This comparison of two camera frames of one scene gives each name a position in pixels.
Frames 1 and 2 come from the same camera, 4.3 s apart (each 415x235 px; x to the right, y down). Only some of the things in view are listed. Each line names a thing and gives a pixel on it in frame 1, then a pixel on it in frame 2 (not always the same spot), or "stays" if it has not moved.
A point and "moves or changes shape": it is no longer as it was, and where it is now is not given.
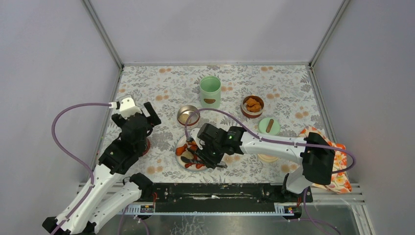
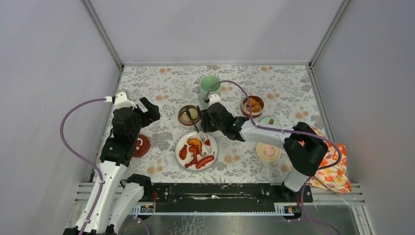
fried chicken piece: x=255 y=108 stays
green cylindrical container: x=210 y=92 stays
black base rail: x=212 y=198 stays
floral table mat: x=278 y=100 stays
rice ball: x=188 y=155 → x=194 y=113
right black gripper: x=201 y=152 → x=205 y=123
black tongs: x=222 y=164 moves or changes shape
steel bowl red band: x=189 y=109 stays
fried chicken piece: x=251 y=102 stays
